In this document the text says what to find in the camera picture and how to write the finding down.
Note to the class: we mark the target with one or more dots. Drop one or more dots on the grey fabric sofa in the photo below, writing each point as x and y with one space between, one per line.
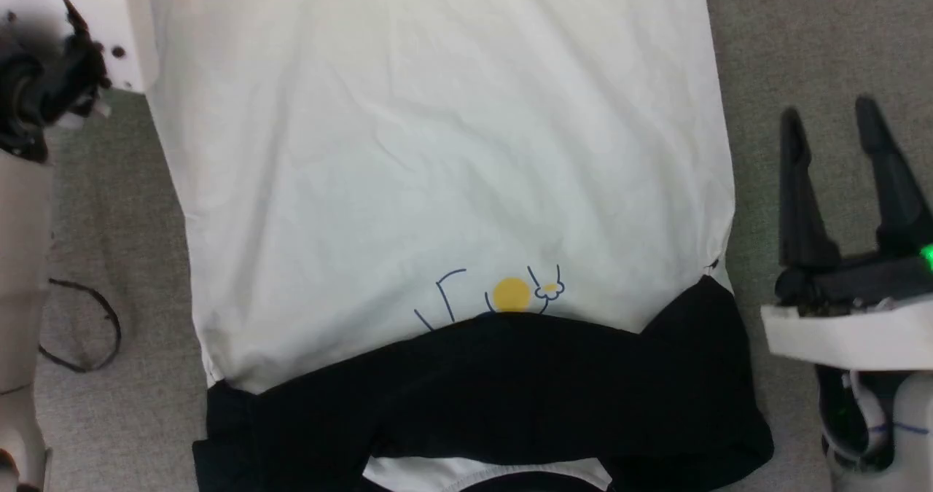
802 33

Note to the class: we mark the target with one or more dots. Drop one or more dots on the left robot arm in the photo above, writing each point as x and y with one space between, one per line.
22 259

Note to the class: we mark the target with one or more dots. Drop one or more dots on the white and black t-shirt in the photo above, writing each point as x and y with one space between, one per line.
437 149

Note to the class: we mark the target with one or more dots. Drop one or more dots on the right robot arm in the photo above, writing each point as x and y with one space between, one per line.
911 404

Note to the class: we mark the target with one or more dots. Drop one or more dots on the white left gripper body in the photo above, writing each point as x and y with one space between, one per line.
109 11

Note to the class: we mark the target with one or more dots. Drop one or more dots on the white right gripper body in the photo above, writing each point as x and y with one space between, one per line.
853 332

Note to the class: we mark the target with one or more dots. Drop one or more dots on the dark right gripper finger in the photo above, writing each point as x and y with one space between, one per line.
800 208
896 193

